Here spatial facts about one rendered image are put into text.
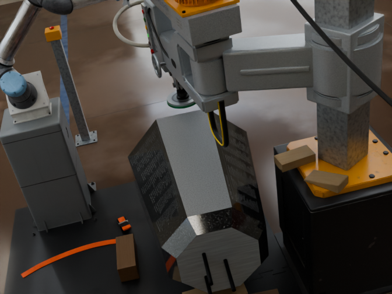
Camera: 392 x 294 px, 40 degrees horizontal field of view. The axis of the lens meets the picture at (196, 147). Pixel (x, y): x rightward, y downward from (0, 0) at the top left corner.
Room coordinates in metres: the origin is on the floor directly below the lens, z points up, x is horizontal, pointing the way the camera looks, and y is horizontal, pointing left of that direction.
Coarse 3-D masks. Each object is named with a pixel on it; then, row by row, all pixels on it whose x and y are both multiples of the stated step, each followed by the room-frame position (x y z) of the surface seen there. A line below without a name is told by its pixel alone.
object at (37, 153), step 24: (48, 120) 3.15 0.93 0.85; (24, 144) 3.06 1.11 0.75; (48, 144) 3.07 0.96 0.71; (72, 144) 3.35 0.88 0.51; (24, 168) 3.05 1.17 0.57; (48, 168) 3.07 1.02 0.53; (72, 168) 3.09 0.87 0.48; (24, 192) 3.04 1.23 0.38; (48, 192) 3.06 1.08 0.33; (72, 192) 3.08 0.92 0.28; (48, 216) 3.05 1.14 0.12; (72, 216) 3.07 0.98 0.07
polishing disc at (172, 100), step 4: (172, 92) 3.18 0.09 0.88; (176, 92) 3.17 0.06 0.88; (168, 96) 3.13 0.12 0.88; (172, 96) 3.12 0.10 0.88; (176, 96) 3.11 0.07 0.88; (168, 100) 3.07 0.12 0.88; (172, 100) 3.06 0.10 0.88; (176, 100) 3.05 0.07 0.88; (180, 100) 3.04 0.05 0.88; (184, 100) 3.03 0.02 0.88; (188, 100) 3.03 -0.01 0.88; (192, 100) 3.02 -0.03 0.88; (172, 104) 3.02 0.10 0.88; (176, 104) 3.00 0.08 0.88; (180, 104) 2.99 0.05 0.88; (184, 104) 2.99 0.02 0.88; (188, 104) 2.99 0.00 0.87
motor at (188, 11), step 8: (168, 0) 2.51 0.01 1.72; (176, 0) 2.42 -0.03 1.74; (184, 0) 2.36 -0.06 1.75; (192, 0) 2.35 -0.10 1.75; (200, 0) 2.33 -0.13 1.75; (208, 0) 2.34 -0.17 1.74; (216, 0) 2.39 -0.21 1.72; (224, 0) 2.37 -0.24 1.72; (232, 0) 2.35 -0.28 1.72; (176, 8) 2.38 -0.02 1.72; (184, 8) 2.36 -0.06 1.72; (192, 8) 2.34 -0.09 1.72; (200, 8) 2.32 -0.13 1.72; (208, 8) 2.32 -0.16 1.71; (216, 8) 2.33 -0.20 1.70; (184, 16) 2.29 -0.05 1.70
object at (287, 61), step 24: (240, 48) 2.36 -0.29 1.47; (264, 48) 2.31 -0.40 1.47; (288, 48) 2.28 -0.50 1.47; (312, 48) 2.24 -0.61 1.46; (360, 48) 2.13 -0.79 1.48; (240, 72) 2.32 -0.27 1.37; (264, 72) 2.29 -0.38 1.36; (288, 72) 2.26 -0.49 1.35; (312, 72) 2.24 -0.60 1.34; (336, 72) 2.14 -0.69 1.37; (336, 96) 2.16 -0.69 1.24
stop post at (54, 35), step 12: (48, 36) 4.19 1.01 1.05; (60, 36) 4.19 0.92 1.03; (60, 48) 4.21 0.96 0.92; (60, 60) 4.21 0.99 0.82; (60, 72) 4.21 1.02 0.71; (72, 84) 4.21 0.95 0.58; (72, 96) 4.21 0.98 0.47; (72, 108) 4.21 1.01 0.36; (84, 120) 4.21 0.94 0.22; (84, 132) 4.21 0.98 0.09; (96, 132) 4.32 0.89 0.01; (84, 144) 4.15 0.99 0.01
